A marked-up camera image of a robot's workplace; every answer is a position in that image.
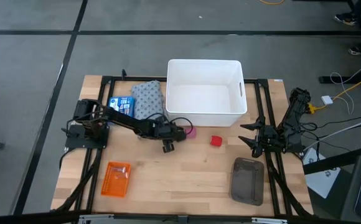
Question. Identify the blue first aid kit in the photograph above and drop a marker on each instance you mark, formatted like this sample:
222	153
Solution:
123	104

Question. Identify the white cardboard box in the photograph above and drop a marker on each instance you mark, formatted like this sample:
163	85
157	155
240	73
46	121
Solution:
320	180

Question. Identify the black desk foot bar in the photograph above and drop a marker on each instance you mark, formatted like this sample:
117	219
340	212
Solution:
339	80

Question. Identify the dark grey plastic tray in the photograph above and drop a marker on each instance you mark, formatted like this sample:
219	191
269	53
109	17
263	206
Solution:
247	182

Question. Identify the white plastic storage bin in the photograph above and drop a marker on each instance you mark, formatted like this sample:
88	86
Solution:
205	93

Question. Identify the white power adapter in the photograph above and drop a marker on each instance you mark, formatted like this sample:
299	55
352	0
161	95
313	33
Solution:
327	100

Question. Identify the grey patterned cloth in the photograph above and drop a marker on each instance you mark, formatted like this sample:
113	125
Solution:
147	99

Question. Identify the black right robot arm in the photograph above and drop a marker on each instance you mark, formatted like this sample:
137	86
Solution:
295	109

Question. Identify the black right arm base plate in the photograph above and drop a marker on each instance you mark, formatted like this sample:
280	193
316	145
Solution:
294	148

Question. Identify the black diagonal stand bar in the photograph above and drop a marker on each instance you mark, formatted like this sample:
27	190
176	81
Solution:
333	161

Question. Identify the black aluminium table frame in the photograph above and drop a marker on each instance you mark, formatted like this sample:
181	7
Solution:
137	78

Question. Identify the pink block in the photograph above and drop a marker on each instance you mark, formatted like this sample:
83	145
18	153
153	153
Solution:
193	133

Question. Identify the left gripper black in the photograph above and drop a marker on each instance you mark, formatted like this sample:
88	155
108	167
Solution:
165	131

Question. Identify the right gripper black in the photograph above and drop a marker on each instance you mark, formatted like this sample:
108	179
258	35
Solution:
269	138

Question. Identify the red cube block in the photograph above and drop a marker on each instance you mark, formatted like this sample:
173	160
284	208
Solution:
216	141

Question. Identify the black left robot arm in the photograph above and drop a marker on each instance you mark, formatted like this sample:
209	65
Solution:
121	119

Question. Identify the orange perforated plastic tray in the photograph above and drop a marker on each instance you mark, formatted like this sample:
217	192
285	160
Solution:
112	186

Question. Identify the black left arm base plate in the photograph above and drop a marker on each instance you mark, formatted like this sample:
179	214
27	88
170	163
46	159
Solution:
84	141

